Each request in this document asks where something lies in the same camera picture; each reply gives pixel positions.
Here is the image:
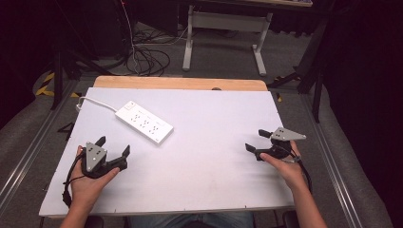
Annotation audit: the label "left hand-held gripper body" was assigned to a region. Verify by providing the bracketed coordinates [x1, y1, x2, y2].
[81, 142, 110, 180]

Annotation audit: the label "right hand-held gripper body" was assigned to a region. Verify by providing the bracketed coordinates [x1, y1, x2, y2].
[267, 126, 308, 161]

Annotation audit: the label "person's right hand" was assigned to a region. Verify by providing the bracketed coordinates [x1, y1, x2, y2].
[259, 140, 308, 192]

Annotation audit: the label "person's left hand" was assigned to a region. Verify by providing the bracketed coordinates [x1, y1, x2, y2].
[68, 144, 122, 208]

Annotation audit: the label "white power strip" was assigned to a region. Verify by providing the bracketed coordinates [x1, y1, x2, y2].
[114, 100, 175, 145]

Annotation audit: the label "white table cover board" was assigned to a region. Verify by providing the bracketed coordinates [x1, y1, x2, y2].
[38, 86, 297, 219]

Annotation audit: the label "black metal stand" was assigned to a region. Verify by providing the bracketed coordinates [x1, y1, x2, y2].
[47, 37, 112, 111]
[267, 12, 329, 124]

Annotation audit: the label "yellow black floor tape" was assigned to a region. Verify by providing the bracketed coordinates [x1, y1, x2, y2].
[34, 72, 83, 99]

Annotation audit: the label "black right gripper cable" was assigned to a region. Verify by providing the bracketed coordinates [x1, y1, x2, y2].
[280, 147, 315, 195]

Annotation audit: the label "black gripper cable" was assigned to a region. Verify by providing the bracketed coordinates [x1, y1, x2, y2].
[62, 151, 87, 209]
[280, 147, 315, 195]

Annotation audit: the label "white power strip cable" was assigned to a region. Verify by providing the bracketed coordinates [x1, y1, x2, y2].
[75, 96, 119, 113]

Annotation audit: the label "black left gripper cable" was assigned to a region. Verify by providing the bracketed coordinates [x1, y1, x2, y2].
[62, 151, 87, 209]

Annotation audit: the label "aluminium floor rail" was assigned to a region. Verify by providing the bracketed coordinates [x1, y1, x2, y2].
[299, 94, 365, 228]
[0, 80, 80, 199]

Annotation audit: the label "black cables on floor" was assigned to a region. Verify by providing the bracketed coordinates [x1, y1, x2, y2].
[118, 0, 191, 77]

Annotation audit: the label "white metal desk frame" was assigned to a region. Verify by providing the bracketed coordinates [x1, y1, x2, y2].
[182, 4, 274, 77]

